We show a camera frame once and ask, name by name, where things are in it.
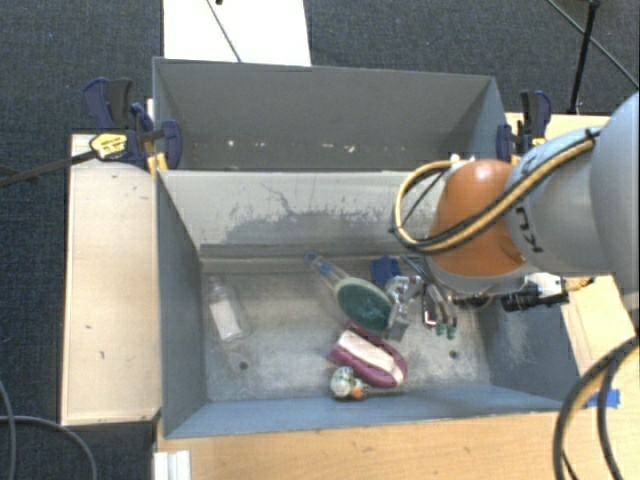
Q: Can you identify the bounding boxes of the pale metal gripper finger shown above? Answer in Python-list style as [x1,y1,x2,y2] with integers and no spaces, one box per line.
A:
[386,312,411,343]

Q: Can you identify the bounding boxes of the blue plastic object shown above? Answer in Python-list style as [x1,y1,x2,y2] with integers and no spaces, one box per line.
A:
[369,255,402,290]

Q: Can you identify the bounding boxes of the purple and white cloth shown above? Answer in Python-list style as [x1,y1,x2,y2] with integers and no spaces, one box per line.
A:
[326,323,409,389]

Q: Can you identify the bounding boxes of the small white and orange toy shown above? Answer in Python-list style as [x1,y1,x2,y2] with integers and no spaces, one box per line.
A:
[328,365,372,402]

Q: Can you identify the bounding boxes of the grey metal bin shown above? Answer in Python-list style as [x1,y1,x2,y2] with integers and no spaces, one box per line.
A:
[151,56,582,441]

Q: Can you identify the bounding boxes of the clear plastic bottle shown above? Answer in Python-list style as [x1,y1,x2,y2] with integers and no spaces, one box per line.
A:
[206,274,251,345]

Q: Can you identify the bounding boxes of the pale wood board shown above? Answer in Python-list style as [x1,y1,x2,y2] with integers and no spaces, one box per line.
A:
[59,132,164,427]

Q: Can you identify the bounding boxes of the green round brush clear handle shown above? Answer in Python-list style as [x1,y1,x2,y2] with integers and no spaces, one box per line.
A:
[303,250,395,333]

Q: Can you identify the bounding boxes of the black cylinder on white bracket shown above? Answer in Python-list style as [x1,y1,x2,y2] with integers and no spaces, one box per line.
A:
[499,271,571,314]

